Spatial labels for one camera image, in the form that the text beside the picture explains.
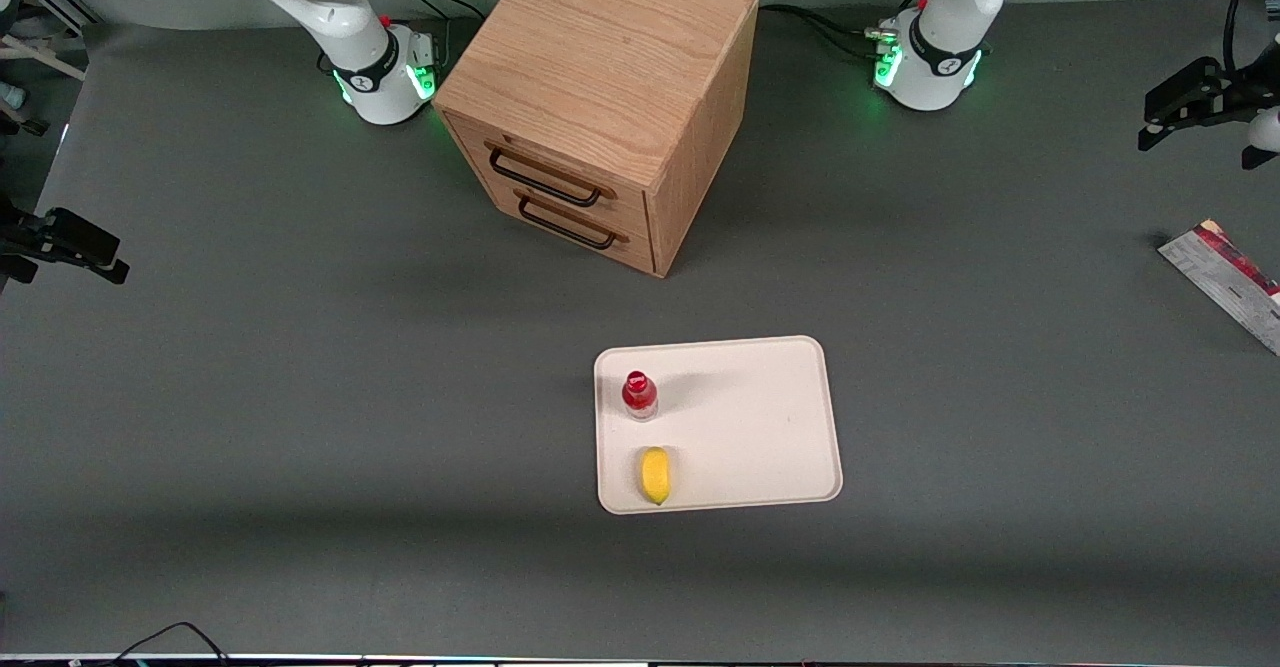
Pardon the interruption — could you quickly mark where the thin black looped cable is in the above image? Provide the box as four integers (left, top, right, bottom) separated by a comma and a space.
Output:
108, 621, 234, 667

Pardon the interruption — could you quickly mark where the yellow lemon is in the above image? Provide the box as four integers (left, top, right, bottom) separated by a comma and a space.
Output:
639, 446, 672, 506

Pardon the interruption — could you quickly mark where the black upper drawer handle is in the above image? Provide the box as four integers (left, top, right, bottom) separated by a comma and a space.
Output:
486, 141, 614, 209

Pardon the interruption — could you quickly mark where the light wooden stick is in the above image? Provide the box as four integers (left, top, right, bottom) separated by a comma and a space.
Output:
0, 34, 90, 84

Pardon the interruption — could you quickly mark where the red cookie box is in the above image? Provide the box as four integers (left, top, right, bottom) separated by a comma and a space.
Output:
1157, 218, 1280, 357

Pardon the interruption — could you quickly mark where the black hanging wrist cable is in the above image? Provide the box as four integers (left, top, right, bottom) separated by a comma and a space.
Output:
1221, 0, 1280, 80

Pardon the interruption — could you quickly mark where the black left arm base cable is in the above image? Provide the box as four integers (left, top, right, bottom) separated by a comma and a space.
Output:
757, 1, 901, 61

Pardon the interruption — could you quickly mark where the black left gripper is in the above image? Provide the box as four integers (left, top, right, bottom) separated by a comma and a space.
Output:
1137, 55, 1280, 172

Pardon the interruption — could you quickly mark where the black lower drawer handle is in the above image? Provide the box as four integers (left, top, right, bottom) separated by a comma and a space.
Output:
514, 191, 628, 252

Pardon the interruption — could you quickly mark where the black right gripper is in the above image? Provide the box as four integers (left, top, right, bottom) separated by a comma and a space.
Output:
0, 195, 132, 286

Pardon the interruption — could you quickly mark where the black drawer handle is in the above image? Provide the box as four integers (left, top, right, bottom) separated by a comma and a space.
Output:
514, 191, 628, 252
486, 141, 614, 209

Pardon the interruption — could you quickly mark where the cream rectangular tray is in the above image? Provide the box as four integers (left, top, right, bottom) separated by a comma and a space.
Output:
593, 335, 844, 516

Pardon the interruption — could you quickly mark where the wooden two-drawer cabinet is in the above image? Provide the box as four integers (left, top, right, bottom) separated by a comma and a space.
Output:
432, 0, 760, 279

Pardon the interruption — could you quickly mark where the red-capped small bottle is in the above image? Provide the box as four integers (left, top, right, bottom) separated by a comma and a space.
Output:
621, 370, 660, 422

